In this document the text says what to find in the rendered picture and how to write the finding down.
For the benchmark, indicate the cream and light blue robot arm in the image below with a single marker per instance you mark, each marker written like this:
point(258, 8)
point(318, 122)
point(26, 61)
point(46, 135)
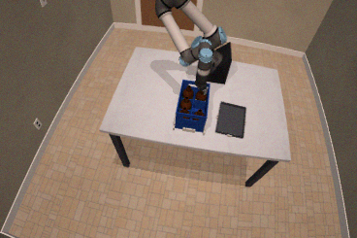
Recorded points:
point(212, 33)

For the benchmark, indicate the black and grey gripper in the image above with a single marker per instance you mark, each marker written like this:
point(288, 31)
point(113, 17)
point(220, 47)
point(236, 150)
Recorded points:
point(202, 78)

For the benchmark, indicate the blue divided crate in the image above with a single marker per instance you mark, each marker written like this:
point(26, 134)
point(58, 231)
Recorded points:
point(198, 125)

